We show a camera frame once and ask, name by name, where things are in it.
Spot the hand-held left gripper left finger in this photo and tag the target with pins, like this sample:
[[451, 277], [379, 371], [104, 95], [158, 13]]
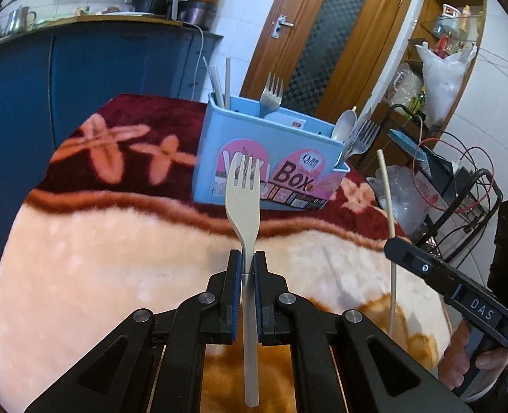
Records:
[[236, 292]]

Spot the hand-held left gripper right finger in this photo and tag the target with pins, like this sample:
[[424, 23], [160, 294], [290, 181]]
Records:
[[260, 292]]

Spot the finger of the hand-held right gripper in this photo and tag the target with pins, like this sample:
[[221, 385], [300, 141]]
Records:
[[421, 267]]

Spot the beige plastic fork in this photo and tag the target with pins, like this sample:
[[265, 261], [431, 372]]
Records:
[[243, 206]]

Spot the metal fork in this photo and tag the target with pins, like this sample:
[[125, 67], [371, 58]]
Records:
[[271, 97], [363, 137]]

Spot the blue chopsticks box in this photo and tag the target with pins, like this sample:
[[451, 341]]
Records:
[[219, 133]]

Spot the beige plastic spoon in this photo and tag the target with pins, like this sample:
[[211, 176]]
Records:
[[345, 125]]

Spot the person's right hand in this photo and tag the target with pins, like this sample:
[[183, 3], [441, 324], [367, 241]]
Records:
[[452, 361]]

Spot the clear plastic bags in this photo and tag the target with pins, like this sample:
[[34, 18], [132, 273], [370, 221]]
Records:
[[400, 193]]

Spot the floral printed blanket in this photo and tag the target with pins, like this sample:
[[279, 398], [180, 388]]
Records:
[[107, 266]]

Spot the clear plastic pitcher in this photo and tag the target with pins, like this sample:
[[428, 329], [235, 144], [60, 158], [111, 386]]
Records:
[[406, 86]]

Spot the white plastic bag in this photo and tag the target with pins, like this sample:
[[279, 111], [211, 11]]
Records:
[[445, 81]]

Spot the white chopstick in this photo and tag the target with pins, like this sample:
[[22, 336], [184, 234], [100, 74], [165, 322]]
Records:
[[208, 73], [217, 86]]

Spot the wooden door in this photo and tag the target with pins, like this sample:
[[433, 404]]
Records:
[[323, 43]]

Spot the blue kitchen cabinet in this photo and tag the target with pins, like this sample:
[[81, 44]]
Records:
[[86, 73]]

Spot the wooden alcove shelf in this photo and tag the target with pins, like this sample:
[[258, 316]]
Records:
[[477, 0]]

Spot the metal kettle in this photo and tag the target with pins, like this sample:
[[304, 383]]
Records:
[[15, 19]]

